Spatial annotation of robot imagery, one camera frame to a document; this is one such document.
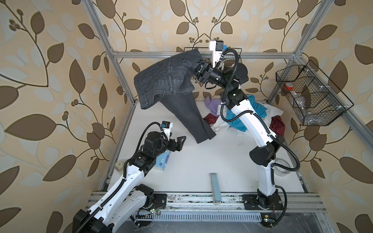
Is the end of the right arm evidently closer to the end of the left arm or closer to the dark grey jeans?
the dark grey jeans

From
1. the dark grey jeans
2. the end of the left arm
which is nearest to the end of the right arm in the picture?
the dark grey jeans

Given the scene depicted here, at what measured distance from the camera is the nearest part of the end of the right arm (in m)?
0.51
